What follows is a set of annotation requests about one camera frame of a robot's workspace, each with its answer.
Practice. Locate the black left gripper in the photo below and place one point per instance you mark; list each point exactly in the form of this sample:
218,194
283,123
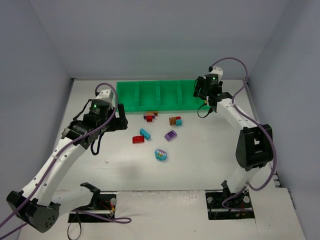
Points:
120,118

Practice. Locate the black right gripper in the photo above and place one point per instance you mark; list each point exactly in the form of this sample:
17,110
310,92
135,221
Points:
198,90

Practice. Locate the red curved lego brick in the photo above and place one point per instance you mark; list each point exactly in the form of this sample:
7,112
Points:
138,139

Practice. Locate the purple butterfly arched lego brick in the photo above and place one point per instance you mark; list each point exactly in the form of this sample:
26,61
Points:
146,115

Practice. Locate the teal long lego brick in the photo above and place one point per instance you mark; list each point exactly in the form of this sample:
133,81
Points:
145,134

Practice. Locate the brown lego plate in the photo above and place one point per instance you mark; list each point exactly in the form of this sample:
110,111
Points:
153,112
172,121

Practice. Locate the teal printed round lego brick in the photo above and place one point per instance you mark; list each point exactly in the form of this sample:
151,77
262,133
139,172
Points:
160,155

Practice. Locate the small purple lego brick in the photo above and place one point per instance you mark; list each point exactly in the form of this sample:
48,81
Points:
169,136

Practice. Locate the red lego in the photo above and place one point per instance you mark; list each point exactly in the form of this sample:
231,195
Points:
150,119

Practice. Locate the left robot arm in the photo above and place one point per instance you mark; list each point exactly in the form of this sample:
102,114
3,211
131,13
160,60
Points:
38,204

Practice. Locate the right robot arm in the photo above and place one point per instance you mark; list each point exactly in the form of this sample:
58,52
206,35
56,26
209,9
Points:
254,149

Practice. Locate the green five-compartment bin tray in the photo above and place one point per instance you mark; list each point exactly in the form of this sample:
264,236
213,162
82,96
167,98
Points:
158,95

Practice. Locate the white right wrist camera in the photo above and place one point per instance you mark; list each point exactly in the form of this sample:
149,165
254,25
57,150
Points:
217,71

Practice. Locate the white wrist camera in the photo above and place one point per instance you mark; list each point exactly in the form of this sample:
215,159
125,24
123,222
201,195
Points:
217,71
106,95

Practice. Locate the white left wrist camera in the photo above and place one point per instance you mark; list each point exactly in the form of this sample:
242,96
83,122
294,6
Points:
106,95

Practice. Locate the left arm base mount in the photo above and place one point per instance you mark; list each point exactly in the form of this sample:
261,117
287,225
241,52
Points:
103,205

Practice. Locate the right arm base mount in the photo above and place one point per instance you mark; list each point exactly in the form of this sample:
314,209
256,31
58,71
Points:
238,208

